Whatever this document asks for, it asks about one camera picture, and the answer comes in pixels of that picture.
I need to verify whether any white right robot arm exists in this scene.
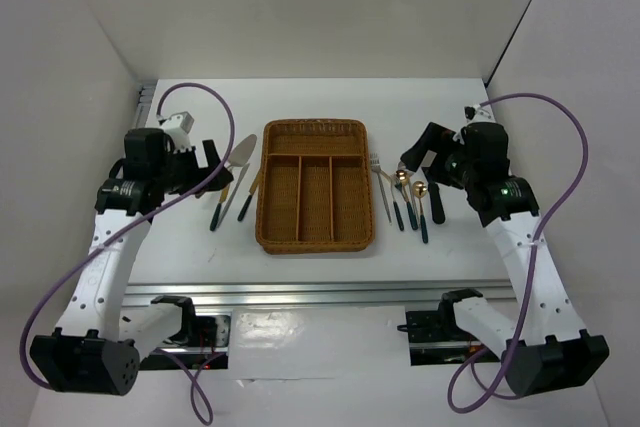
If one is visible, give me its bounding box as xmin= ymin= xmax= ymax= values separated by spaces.
xmin=416 ymin=122 xmax=610 ymax=397

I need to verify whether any brown wicker cutlery tray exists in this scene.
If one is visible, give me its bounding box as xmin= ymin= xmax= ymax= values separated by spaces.
xmin=255 ymin=119 xmax=375 ymax=255

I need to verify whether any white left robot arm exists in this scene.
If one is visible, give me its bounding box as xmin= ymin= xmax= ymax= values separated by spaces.
xmin=20 ymin=112 xmax=233 ymax=396

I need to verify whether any black handled metal spatula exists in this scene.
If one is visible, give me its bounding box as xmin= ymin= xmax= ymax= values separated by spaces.
xmin=422 ymin=167 xmax=446 ymax=225

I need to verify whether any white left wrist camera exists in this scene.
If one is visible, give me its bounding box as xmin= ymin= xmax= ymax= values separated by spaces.
xmin=156 ymin=112 xmax=194 ymax=152

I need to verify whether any aluminium table rail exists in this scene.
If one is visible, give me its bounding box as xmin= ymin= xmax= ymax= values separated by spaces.
xmin=124 ymin=280 xmax=515 ymax=308

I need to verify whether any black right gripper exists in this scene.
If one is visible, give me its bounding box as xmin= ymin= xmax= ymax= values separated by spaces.
xmin=400 ymin=121 xmax=478 ymax=190

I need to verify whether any gold spoon green handle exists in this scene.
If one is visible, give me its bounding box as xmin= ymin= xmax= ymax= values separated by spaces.
xmin=395 ymin=170 xmax=418 ymax=230
xmin=412 ymin=181 xmax=429 ymax=244

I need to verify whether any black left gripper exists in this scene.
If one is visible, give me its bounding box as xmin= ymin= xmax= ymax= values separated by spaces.
xmin=154 ymin=139 xmax=233 ymax=196

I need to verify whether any silver cake server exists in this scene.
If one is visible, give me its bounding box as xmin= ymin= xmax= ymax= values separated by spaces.
xmin=224 ymin=134 xmax=257 ymax=173

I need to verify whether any silver fork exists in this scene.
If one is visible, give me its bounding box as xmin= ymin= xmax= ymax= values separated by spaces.
xmin=370 ymin=152 xmax=393 ymax=225

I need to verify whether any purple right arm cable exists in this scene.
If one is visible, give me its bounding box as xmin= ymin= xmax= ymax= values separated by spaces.
xmin=447 ymin=92 xmax=589 ymax=412

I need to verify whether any gold fork green handle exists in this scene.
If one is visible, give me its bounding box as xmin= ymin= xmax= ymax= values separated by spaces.
xmin=389 ymin=177 xmax=404 ymax=232

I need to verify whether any gold knife green handle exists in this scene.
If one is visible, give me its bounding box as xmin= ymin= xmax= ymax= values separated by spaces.
xmin=209 ymin=185 xmax=229 ymax=231
xmin=237 ymin=171 xmax=261 ymax=222

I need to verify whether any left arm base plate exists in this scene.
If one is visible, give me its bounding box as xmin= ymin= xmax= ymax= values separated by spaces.
xmin=159 ymin=315 xmax=231 ymax=370

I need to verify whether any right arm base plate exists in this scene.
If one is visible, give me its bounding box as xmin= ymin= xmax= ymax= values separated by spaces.
xmin=396 ymin=311 xmax=483 ymax=366

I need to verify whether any silver table knife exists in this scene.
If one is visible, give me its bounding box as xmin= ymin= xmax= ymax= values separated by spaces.
xmin=219 ymin=162 xmax=250 ymax=224

